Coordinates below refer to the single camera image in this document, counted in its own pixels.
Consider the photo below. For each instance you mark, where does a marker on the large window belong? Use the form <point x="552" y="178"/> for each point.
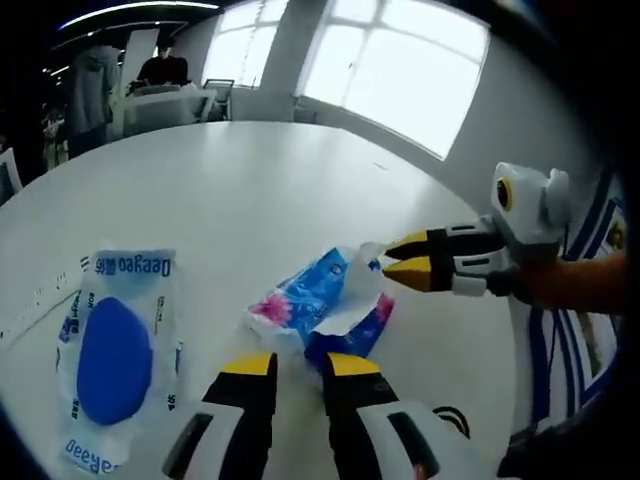
<point x="395" y="65"/>

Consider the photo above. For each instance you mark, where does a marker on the curved ceiling light strip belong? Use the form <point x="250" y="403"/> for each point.
<point x="150" y="9"/>

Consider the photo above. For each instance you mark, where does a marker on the grey mesh chair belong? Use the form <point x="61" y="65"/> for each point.
<point x="220" y="97"/>

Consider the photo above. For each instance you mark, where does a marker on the white wet wipes pack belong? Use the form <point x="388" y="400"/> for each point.
<point x="115" y="360"/>

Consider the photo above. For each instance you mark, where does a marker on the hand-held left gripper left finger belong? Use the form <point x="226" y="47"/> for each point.
<point x="240" y="425"/>

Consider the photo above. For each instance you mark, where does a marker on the blue tissue pack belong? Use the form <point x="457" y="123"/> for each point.
<point x="310" y="295"/>

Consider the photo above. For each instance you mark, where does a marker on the white power strip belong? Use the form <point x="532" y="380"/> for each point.
<point x="30" y="312"/>

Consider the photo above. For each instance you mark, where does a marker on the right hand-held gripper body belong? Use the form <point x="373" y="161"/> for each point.
<point x="530" y="210"/>

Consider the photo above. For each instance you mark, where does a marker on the person's dark clothing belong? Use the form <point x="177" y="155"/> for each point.
<point x="545" y="450"/>

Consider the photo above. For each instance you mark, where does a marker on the white framed mesh chair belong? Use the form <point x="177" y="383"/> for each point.
<point x="165" y="110"/>
<point x="9" y="177"/>

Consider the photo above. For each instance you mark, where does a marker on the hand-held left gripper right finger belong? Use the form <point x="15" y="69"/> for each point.
<point x="360" y="425"/>

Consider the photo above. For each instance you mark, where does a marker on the small window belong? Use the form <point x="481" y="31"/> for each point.
<point x="245" y="40"/>

